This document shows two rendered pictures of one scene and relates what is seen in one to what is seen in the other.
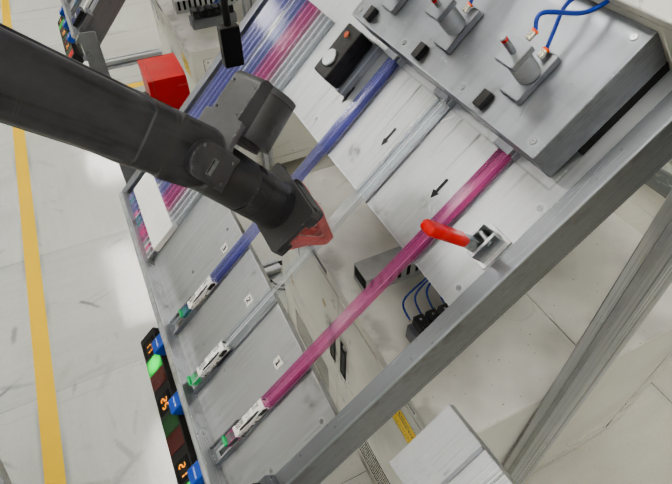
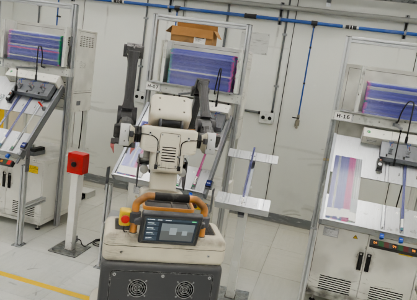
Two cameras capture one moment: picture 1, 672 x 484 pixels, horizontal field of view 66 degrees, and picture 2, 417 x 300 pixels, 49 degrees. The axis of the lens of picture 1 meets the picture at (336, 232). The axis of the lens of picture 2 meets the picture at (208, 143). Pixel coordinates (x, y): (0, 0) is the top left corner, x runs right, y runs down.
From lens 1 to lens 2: 297 cm
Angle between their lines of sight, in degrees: 55
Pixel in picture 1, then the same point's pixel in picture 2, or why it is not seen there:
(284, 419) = (201, 176)
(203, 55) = (48, 162)
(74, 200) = not seen: outside the picture
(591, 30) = (218, 115)
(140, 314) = (59, 264)
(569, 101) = (221, 122)
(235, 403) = (189, 182)
